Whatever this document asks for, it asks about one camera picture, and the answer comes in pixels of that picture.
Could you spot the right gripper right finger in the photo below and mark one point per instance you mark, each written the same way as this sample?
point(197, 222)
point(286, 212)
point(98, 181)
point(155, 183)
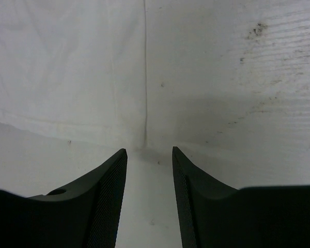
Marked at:
point(213, 214)

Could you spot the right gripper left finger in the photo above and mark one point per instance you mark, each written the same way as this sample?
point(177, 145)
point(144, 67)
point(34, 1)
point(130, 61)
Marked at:
point(82, 213)

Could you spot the white tank top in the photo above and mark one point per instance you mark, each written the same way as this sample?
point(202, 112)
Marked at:
point(75, 70)

